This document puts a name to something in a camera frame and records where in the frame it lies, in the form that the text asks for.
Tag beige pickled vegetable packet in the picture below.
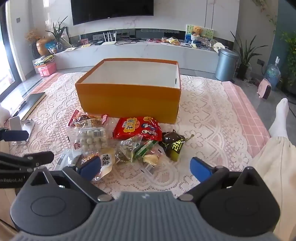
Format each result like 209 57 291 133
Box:
91 148 116 181

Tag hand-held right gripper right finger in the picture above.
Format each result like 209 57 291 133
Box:
177 157 271 202

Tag green white snack packet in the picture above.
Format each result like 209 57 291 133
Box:
134 139 160 159

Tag black notebook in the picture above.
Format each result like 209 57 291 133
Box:
10 92 46 121

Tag pile of yellow snack bags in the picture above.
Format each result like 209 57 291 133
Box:
161 37 180 45

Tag clear packet white label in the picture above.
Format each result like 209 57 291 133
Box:
55 149 78 168

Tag small green potted plant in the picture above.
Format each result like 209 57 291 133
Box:
45 16 68 52

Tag orange cardboard box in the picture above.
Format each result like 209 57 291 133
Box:
75 58 181 124

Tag pink space heater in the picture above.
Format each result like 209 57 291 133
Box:
257 78 273 100

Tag tall-leaf potted plant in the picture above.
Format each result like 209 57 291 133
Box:
230 30 257 79

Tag brown teddy bear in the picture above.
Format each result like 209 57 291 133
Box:
191 26 204 37

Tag white router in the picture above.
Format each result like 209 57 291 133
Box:
102 31 117 46

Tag red snack bag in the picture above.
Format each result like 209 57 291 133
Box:
112 116 162 142

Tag white marble television cabinet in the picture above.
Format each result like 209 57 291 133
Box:
53 38 220 70

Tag clear packet dark green contents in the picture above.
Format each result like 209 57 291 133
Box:
115 135 143 163

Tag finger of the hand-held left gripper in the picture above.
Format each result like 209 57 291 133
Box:
0 151 55 173
0 128 29 142

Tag black wall television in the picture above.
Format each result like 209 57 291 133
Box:
70 0 154 26

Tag dark yellow-green snack packet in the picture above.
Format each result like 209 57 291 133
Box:
159 130 195 162

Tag blue water bottle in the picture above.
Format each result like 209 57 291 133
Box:
264 57 281 90

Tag dried flower bunch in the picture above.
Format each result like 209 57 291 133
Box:
25 28 42 44

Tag bronze vase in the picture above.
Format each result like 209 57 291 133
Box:
36 38 55 56

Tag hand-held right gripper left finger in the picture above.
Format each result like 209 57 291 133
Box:
25 156 114 204

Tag orange strip snack packet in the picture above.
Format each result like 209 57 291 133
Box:
87 113 109 128

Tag grey pedal trash can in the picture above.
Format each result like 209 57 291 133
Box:
215 49 239 81

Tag clear bag of white balls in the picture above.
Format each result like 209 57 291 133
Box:
69 126 109 155

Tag hanging vine plant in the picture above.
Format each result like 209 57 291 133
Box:
252 0 278 33

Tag clear packet yellow pieces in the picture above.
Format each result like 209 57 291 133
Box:
141 149 163 175

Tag pink cardboard box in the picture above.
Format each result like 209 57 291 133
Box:
35 61 57 77

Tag green picture board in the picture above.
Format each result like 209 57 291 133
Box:
186 24 214 44

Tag stack of yellow papers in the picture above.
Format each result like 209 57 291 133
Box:
33 54 55 66

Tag leafy green plant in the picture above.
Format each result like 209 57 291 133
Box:
280 30 296 93

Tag white phone stand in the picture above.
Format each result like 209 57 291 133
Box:
8 116 36 145

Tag person's leg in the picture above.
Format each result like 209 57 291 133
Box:
248 98 296 234

